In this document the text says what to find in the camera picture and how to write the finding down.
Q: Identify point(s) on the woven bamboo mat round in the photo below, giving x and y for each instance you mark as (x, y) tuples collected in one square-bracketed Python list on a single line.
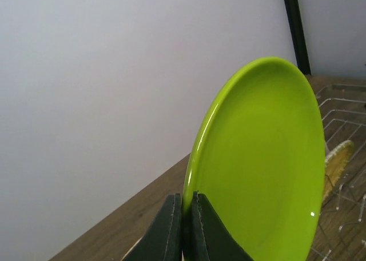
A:
[(336, 161)]

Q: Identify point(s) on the black frame corner post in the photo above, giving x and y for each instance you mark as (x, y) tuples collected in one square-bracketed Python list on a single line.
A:
[(297, 34)]

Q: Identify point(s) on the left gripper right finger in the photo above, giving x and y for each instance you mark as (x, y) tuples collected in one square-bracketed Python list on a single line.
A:
[(210, 240)]

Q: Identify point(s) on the wire dish rack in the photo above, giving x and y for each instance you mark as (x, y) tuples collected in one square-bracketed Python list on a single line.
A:
[(340, 234)]

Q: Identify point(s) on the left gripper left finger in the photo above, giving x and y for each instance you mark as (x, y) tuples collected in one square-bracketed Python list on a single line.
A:
[(162, 240)]

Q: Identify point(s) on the lime green plate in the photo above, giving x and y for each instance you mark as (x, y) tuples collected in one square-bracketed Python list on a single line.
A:
[(259, 159)]

